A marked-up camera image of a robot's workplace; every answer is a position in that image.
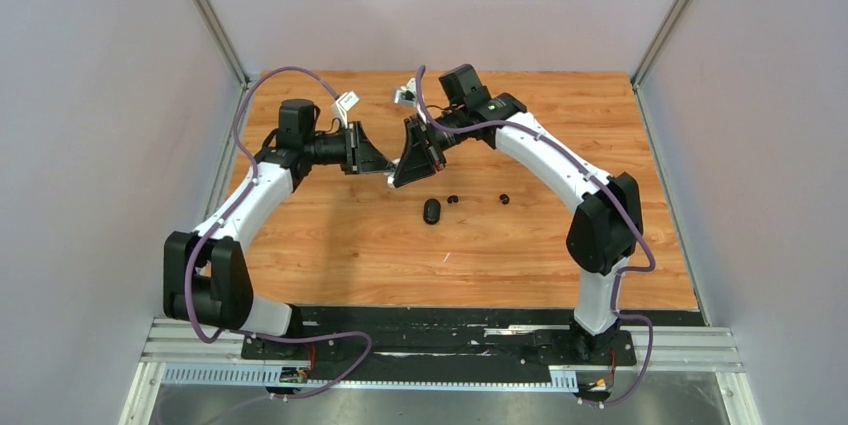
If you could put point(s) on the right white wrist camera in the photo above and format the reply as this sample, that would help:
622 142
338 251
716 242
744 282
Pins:
406 94

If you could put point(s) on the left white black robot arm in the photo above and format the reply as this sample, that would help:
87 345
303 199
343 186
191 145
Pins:
206 281

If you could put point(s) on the right aluminium corner post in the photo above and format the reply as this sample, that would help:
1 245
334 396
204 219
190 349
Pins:
667 26

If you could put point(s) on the left aluminium corner post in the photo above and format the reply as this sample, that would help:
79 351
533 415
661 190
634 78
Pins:
222 40

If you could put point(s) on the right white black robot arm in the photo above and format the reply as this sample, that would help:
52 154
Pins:
606 210

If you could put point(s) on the aluminium corner post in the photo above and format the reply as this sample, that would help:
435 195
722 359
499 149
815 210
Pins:
222 40
667 26

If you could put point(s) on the white earbud charging case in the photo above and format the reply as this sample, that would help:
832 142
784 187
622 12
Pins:
392 170

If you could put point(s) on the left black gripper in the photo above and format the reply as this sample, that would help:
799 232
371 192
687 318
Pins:
361 156

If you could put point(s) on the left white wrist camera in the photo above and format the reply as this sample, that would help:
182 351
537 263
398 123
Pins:
342 106

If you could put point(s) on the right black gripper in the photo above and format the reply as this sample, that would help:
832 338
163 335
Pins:
418 159

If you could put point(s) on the black earbud charging case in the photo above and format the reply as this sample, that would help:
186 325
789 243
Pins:
431 211

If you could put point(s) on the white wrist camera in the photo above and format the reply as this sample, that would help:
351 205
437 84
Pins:
406 94
342 106

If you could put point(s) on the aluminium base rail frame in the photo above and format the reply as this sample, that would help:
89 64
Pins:
419 365

